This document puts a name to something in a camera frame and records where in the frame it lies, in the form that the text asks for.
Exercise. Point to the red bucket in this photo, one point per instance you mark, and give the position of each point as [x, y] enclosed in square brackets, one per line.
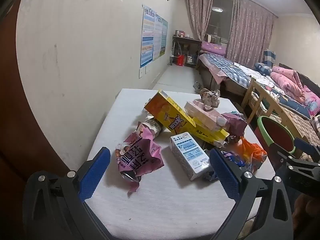
[179, 60]

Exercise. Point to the yellow snack box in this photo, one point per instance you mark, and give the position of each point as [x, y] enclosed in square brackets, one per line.
[175, 117]

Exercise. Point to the pink floral curtain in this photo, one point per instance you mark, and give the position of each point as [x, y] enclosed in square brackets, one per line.
[200, 10]
[250, 30]

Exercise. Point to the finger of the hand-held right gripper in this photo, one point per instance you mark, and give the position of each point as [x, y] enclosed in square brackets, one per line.
[280, 155]
[303, 147]

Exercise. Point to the grey sneaker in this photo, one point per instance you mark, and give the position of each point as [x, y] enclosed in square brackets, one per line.
[197, 84]
[198, 90]

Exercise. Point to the blue chart wall poster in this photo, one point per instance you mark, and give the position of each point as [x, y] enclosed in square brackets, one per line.
[147, 37]

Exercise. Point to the pink cartoon pillow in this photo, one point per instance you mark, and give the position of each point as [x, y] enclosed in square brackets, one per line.
[311, 101]

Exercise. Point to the wooden bed frame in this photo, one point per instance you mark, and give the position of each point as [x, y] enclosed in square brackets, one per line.
[272, 105]

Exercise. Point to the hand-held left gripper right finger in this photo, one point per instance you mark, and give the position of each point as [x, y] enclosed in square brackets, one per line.
[225, 175]

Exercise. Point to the navy patterned pillow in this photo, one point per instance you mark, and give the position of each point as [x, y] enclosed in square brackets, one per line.
[262, 68]

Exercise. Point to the white wall socket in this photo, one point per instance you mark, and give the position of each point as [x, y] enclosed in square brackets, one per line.
[142, 73]

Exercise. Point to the pink quilt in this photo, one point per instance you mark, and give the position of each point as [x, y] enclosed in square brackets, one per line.
[287, 82]

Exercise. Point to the purple snack wrapper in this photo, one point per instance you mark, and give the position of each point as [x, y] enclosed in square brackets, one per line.
[140, 155]

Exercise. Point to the pink wrapper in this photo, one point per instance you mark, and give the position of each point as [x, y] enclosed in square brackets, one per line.
[235, 126]

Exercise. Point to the folded purple blanket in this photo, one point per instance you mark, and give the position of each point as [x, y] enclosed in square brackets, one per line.
[212, 47]

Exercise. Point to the green rimmed red bin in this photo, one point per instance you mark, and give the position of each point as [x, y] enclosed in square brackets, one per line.
[277, 132]

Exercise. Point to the white blue milk carton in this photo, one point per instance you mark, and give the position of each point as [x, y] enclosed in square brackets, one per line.
[188, 155]

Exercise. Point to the white chart wall poster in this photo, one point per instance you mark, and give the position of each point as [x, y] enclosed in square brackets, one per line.
[158, 36]

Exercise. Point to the green edged wall poster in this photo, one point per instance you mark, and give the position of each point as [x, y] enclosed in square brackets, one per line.
[163, 36]

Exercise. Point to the blue foil wrapper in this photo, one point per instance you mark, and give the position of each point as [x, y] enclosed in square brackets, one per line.
[233, 158]

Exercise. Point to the brown paper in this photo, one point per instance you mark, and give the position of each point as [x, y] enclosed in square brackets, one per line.
[210, 97]

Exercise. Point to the orange plastic bag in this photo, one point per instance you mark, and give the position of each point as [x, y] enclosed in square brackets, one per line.
[250, 150]

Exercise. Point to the white floral bedsheet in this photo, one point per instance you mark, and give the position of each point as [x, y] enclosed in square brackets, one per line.
[257, 76]

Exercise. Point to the dark desk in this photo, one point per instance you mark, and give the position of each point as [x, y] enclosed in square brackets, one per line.
[186, 38]

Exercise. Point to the pink tissue pack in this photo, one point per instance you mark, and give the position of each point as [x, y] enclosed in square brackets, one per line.
[205, 117]

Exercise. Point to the blue plaid pillow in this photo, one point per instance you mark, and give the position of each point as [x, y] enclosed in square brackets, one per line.
[269, 56]

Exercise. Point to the navy cartoon bedsheet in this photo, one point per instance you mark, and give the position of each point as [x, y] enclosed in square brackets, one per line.
[292, 102]

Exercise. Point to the blue plaid blanket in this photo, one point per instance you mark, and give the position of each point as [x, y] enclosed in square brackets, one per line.
[225, 66]

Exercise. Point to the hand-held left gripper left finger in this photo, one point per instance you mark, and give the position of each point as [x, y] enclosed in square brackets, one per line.
[95, 173]

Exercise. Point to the window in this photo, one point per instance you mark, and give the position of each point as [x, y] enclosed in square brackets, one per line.
[221, 22]

